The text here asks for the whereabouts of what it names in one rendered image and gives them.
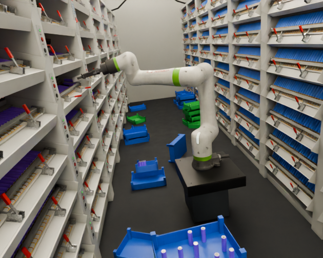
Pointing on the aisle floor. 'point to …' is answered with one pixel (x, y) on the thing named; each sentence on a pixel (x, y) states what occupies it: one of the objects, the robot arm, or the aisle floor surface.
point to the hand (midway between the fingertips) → (78, 78)
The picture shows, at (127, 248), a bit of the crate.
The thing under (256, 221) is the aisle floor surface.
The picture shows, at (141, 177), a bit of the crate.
